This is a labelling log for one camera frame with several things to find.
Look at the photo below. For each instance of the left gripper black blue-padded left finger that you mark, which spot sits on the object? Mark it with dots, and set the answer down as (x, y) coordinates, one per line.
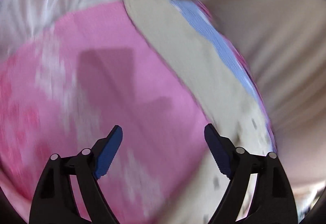
(68, 189)

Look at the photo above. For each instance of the beige knit sweater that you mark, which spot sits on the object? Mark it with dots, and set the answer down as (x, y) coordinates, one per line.
(181, 32)

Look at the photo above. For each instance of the pink blue floral bedsheet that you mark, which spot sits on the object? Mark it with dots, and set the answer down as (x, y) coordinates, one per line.
(68, 87)

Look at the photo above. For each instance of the beige curtain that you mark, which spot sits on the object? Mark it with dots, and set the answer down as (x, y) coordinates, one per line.
(283, 42)

